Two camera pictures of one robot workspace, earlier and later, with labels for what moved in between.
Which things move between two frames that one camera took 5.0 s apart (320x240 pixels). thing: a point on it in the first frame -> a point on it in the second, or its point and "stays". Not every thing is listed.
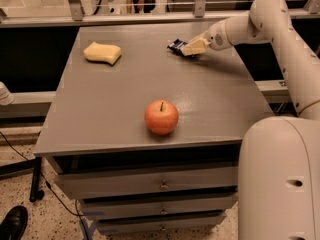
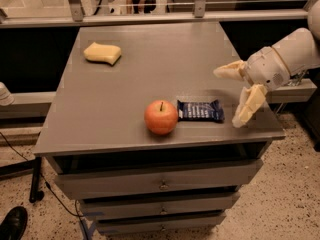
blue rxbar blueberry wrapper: (176, 45) -> (200, 111)
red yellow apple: (161, 117) stays
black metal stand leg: (13, 169) stays
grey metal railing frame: (38, 104) stays
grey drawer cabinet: (130, 180) stays
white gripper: (215, 37) -> (267, 68)
